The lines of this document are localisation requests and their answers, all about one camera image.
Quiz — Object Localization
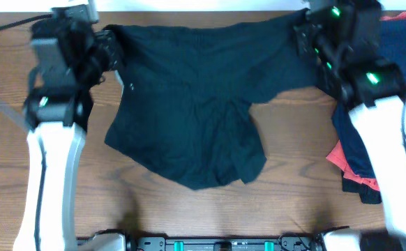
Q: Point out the dark teal black shorts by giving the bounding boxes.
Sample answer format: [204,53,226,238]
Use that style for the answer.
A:
[105,10,320,190]

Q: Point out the red garment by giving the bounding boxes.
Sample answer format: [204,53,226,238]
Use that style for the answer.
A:
[326,15,398,191]

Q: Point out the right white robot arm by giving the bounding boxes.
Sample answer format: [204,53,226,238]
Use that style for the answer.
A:
[294,1,406,250]

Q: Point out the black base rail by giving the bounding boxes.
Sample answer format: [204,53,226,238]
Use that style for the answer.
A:
[137,234,326,251]

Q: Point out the navy blue folded garment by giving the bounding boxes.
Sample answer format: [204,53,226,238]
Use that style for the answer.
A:
[332,12,406,178]

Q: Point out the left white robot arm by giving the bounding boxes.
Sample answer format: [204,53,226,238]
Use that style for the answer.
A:
[13,1,130,250]

